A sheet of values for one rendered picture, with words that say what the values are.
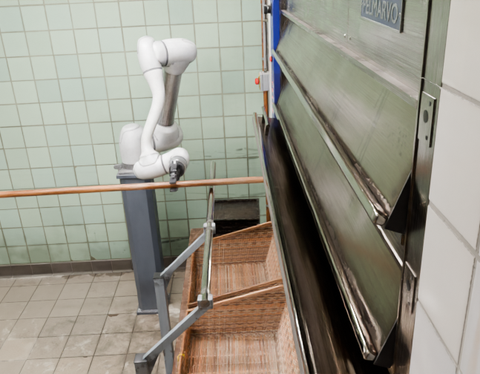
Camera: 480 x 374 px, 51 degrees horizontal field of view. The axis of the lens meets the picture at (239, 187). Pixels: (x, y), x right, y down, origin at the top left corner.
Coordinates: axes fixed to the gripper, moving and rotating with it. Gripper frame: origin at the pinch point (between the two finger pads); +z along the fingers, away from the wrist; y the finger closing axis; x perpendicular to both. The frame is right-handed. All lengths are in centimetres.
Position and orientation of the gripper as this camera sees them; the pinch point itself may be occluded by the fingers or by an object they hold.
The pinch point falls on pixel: (173, 184)
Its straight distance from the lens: 232.8
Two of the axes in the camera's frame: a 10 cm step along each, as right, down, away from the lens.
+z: 0.3, 3.9, -9.2
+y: 0.4, 9.2, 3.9
